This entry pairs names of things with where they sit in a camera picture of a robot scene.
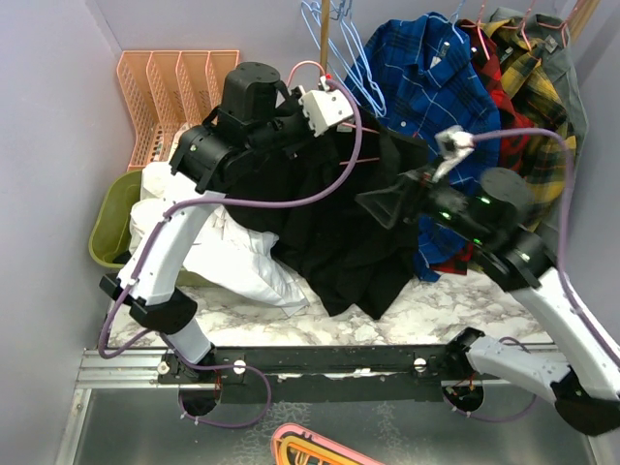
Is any wooden clothes rack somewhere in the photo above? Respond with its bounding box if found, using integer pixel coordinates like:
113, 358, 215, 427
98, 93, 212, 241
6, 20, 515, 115
319, 0, 357, 73

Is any pink orange object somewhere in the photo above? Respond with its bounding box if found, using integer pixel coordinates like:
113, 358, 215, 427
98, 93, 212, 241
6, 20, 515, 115
270, 423, 381, 465

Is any pink wire hanger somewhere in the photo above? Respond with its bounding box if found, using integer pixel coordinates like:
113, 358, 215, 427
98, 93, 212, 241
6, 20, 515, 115
286, 60, 384, 166

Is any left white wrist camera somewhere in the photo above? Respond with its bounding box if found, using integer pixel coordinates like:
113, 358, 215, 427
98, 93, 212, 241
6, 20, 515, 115
298, 89, 354, 138

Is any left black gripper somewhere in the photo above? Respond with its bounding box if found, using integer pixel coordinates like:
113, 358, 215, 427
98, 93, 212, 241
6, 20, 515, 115
248, 85, 327, 159

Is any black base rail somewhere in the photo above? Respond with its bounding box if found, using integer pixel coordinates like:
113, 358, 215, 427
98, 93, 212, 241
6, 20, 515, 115
158, 344, 467, 404

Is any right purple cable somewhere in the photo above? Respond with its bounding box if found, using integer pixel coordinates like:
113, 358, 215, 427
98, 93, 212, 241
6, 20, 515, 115
443, 128, 620, 422

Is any purple cable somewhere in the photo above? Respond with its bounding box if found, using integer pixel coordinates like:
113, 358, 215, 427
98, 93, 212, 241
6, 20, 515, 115
443, 128, 620, 422
98, 79, 364, 428

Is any blue plaid shirt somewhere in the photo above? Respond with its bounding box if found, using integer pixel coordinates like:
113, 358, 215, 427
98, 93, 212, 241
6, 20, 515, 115
345, 12, 501, 282

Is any grey shirt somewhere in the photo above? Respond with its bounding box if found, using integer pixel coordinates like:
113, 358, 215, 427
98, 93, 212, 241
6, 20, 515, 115
488, 7, 589, 253

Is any green plastic basket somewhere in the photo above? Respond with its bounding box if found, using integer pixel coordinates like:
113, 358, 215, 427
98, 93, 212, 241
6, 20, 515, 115
88, 170, 141, 270

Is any yellow plaid shirt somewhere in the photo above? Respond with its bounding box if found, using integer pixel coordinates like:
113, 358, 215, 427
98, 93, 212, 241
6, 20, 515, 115
481, 19, 576, 231

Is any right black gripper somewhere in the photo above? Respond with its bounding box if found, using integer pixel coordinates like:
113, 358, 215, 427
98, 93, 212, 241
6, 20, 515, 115
356, 151, 491, 247

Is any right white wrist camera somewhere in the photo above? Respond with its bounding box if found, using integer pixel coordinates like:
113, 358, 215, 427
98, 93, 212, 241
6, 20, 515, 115
432, 125, 474, 182

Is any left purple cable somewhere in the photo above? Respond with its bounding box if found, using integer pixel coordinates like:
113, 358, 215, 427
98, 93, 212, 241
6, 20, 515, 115
98, 79, 364, 428

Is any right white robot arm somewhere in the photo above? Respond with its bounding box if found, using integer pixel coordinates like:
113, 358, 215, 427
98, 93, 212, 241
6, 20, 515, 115
356, 168, 619, 437

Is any blue wire hanger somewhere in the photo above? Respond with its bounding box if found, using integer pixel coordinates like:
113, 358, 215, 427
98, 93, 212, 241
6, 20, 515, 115
300, 1, 387, 117
425, 0, 472, 59

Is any black shirt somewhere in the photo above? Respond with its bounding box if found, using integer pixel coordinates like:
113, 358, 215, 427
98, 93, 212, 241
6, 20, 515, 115
228, 111, 428, 320

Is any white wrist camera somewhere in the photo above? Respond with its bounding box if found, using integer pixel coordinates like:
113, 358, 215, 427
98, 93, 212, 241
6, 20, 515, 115
298, 89, 354, 138
432, 125, 474, 182

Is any aluminium frame rail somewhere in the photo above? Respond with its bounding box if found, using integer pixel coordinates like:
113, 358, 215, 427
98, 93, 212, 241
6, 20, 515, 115
54, 348, 167, 464

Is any pink perforated file organizer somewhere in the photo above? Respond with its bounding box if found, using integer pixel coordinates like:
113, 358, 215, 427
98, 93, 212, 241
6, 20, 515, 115
116, 49, 240, 171

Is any red plaid shirt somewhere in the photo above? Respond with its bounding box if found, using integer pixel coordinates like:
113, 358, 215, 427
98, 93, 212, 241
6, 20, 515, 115
430, 18, 535, 277

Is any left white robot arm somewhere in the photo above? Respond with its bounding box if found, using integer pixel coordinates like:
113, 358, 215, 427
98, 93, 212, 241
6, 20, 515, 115
101, 62, 343, 383

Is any white shirt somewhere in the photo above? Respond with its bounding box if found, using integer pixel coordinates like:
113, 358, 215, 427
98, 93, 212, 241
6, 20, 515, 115
129, 162, 308, 316

